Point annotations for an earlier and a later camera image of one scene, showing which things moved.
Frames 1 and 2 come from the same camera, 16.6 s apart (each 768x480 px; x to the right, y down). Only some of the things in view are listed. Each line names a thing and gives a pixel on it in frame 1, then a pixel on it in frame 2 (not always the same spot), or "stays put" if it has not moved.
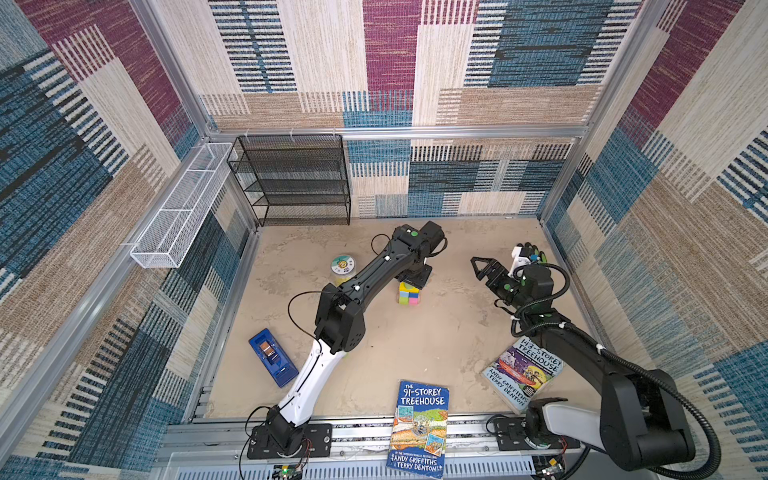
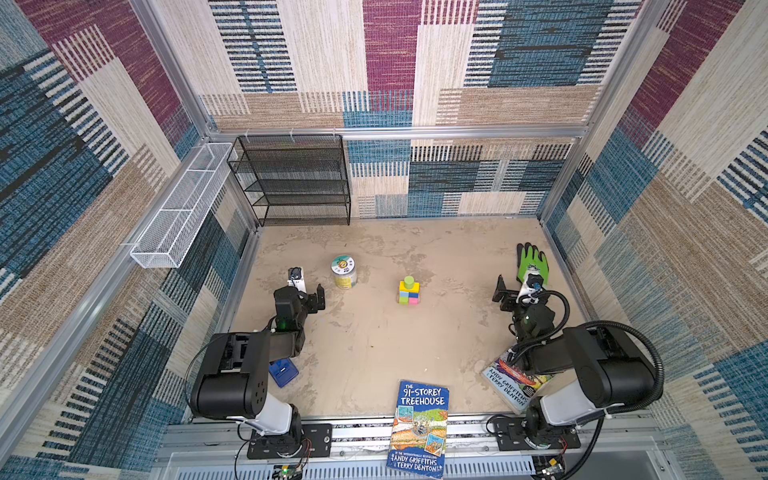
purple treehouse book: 523,372 stays put
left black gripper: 419,283 to 314,301
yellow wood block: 404,287 stays put
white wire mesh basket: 172,232 stays put
